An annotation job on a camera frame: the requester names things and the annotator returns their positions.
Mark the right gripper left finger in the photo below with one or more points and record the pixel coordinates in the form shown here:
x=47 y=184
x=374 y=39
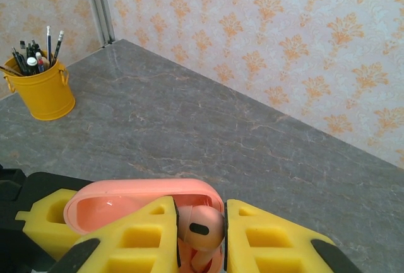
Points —
x=148 y=222

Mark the pink earbud charging case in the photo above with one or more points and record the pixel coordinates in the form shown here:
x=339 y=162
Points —
x=142 y=188

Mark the black pen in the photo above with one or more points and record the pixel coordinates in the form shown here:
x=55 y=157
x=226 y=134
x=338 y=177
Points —
x=19 y=60
x=33 y=49

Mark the white red blue pen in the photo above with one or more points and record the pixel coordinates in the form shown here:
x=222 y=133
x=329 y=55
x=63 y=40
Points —
x=39 y=60

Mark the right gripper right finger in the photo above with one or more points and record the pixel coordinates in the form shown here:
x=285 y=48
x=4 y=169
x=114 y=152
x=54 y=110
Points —
x=236 y=232

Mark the aluminium frame post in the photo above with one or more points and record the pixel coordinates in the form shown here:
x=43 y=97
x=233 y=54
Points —
x=99 y=8

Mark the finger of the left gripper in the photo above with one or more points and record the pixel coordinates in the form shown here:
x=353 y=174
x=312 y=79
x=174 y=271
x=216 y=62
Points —
x=34 y=222

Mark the dark pencil with eraser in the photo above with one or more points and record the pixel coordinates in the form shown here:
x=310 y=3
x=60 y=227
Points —
x=58 y=46

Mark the yellow metal pen bucket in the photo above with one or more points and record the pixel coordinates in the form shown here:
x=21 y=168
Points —
x=47 y=96

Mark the white capped marker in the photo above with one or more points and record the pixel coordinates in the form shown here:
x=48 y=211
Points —
x=32 y=62

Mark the brown wooden stick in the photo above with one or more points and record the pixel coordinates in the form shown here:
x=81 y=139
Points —
x=11 y=71

